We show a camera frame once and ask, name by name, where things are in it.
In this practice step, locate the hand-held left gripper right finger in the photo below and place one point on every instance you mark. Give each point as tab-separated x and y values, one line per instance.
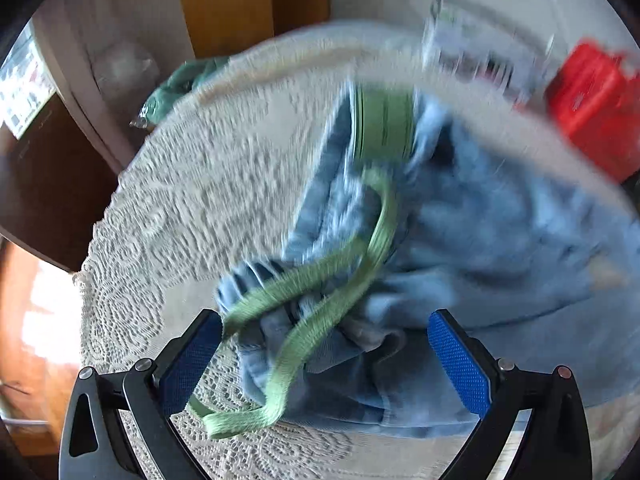
457	365

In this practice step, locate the white printed box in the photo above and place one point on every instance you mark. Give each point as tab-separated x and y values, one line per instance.
475	45

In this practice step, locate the green crumpled bag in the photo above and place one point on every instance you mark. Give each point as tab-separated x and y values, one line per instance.
172	92

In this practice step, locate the white lace tablecloth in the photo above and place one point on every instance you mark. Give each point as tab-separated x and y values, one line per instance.
210	185

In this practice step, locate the dark wooden cabinet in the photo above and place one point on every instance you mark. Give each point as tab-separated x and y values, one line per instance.
55	185

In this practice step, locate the wooden door frame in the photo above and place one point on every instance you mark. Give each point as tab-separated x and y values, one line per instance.
240	5

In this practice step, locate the red handbag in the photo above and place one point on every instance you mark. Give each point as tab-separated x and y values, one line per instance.
595	100

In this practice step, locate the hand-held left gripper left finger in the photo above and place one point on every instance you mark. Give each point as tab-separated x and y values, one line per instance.
190	360

